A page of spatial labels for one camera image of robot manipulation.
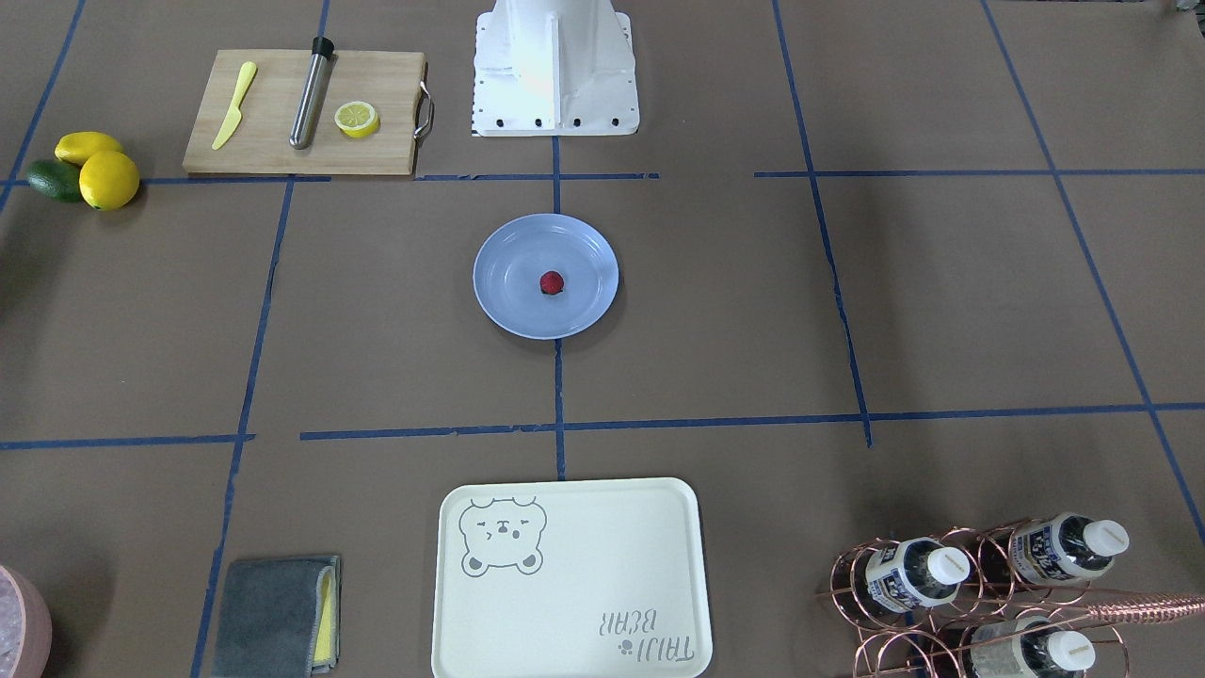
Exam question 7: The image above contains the red strawberry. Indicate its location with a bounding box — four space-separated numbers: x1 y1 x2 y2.
537 270 565 296

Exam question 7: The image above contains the blue plate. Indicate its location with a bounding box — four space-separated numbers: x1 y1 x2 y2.
471 212 621 340

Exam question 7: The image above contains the cream bear tray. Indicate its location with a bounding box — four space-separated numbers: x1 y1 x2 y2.
431 477 715 677

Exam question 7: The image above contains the lemon half slice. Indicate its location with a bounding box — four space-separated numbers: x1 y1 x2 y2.
334 102 380 140

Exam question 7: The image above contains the wooden cutting board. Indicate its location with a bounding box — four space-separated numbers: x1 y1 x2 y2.
182 51 436 177

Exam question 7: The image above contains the steel muddler black tip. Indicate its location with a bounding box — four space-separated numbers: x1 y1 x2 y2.
288 36 335 151

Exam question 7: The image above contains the bottle white cap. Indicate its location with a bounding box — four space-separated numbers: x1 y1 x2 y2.
852 537 972 621
962 615 1097 677
1006 512 1131 586

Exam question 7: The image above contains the yellow plastic knife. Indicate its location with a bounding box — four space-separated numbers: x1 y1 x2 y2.
211 61 258 151

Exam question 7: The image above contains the yellow lemon round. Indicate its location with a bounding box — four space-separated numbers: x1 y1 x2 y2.
80 151 141 211

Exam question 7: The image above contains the bottle white cap front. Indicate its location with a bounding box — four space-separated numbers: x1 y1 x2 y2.
962 615 1097 677

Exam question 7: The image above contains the yellow lemon upper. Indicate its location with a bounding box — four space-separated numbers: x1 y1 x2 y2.
55 130 124 169

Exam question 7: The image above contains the green avocado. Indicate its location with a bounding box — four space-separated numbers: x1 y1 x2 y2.
25 159 86 204

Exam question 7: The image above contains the pink ice bowl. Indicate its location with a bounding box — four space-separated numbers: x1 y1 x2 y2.
1 565 53 677

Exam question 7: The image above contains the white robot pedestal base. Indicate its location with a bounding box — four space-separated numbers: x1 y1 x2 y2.
471 1 641 137

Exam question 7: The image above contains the copper wire bottle rack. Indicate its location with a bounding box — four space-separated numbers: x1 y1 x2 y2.
816 518 1203 677

